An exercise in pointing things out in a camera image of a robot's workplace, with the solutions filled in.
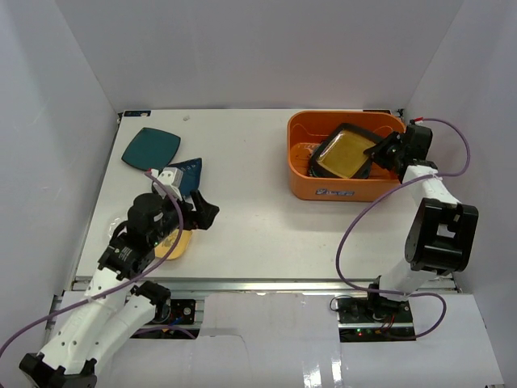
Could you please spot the blue table label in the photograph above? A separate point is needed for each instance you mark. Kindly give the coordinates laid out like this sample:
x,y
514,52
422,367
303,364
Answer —
x,y
137,113

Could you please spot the yellow rounded plate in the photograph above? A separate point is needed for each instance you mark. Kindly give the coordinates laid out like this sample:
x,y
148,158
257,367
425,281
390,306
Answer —
x,y
163,247

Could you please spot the teal square plate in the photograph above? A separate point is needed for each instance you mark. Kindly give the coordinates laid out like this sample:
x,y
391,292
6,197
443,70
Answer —
x,y
151,149

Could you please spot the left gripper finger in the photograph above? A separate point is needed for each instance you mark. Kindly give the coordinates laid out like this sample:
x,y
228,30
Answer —
x,y
204,218
203,208

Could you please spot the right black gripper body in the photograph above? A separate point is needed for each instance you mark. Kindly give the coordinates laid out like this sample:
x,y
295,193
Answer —
x,y
398,151

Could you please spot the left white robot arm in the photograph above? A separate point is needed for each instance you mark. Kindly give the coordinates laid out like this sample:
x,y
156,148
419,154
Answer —
x,y
117,302

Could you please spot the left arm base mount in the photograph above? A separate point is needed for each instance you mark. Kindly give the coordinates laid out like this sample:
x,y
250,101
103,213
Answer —
x,y
176,311

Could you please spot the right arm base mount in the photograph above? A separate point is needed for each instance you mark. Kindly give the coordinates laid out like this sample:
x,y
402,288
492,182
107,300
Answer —
x,y
354,311

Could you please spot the aluminium table front rail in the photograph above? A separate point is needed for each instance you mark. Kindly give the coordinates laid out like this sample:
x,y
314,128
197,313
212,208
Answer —
x,y
199,285

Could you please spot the orange plastic bin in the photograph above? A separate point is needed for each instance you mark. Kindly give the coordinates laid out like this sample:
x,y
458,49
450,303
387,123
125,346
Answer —
x,y
307,129

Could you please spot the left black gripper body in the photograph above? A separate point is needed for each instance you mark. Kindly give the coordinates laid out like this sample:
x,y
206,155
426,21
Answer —
x,y
192,214

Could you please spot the black and amber square plate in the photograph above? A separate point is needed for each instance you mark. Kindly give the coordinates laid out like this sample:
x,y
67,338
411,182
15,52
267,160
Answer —
x,y
341,155

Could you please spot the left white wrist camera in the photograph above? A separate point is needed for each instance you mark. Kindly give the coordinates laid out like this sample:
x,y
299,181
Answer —
x,y
170,179

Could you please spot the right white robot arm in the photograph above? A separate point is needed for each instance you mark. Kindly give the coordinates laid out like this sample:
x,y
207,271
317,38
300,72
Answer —
x,y
441,236

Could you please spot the dark blue shell plate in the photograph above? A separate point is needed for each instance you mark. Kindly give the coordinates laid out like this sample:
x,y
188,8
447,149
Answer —
x,y
191,169

